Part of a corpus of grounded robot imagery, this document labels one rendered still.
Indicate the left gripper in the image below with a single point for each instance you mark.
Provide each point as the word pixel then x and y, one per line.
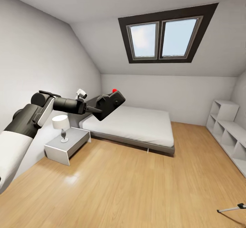
pixel 78 107

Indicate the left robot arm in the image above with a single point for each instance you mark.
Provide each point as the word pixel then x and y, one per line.
pixel 19 134

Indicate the nightstand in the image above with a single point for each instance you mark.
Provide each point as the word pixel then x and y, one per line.
pixel 61 151

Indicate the digital camera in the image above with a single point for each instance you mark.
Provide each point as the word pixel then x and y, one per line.
pixel 108 103

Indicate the camera tripod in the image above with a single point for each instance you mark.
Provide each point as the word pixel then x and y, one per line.
pixel 242 205

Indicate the fixed window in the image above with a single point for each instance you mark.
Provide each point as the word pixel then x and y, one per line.
pixel 171 36

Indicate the table lamp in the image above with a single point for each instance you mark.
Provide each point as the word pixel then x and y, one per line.
pixel 61 122

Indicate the bookcase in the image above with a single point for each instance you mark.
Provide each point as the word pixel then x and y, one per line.
pixel 230 136

